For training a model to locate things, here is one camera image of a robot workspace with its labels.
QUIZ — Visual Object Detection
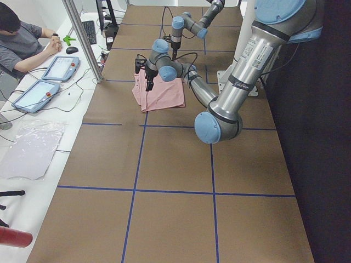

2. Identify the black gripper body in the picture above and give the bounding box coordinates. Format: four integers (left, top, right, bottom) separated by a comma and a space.
171, 42, 181, 50
145, 61, 158, 81

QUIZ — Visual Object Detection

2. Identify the pink Snoopy t-shirt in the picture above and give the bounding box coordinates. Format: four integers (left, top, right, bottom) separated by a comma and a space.
132, 70, 185, 112

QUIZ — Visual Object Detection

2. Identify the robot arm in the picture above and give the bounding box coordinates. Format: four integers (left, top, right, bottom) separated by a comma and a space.
170, 0, 225, 61
135, 1, 325, 144

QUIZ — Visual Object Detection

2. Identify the black keyboard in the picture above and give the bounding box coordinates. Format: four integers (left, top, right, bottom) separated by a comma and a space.
82, 20, 97, 44

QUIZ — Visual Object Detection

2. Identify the black computer mouse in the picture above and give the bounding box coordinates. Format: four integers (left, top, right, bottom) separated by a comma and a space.
66, 47, 78, 54

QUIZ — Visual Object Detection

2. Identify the upper teach pendant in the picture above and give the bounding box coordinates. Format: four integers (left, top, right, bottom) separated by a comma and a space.
42, 56, 80, 82

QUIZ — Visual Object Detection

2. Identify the teach pendant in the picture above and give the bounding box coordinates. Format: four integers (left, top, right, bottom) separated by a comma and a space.
42, 56, 80, 82
12, 80, 60, 113

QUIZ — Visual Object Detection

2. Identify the green plastic tool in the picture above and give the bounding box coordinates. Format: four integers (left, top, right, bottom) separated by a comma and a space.
63, 35, 76, 46

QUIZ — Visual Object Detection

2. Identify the lower teach pendant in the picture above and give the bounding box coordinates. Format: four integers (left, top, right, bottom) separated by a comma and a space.
12, 80, 60, 113

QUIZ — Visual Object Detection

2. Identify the seated person grey shirt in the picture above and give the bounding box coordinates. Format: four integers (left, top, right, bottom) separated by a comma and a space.
1, 3, 62, 81

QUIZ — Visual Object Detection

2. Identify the clear plastic sheet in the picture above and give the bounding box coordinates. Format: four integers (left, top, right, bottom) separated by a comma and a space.
1, 119, 66, 180

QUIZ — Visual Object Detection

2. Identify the black tripod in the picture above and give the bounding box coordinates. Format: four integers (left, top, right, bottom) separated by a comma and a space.
0, 190, 26, 228

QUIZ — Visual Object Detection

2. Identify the red cylinder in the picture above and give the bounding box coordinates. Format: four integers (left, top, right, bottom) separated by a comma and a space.
1, 226, 33, 248

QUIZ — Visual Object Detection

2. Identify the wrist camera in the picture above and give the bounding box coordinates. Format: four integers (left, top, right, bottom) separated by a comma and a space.
134, 54, 148, 74
162, 35, 172, 43

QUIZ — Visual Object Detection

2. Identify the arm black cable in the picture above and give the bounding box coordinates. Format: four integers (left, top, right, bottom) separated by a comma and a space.
175, 52, 199, 83
160, 5, 173, 39

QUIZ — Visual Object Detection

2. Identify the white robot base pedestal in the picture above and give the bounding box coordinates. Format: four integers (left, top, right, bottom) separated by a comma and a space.
217, 0, 260, 96

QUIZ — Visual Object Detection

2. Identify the aluminium frame post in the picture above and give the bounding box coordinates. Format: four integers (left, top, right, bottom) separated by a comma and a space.
62, 0, 103, 83

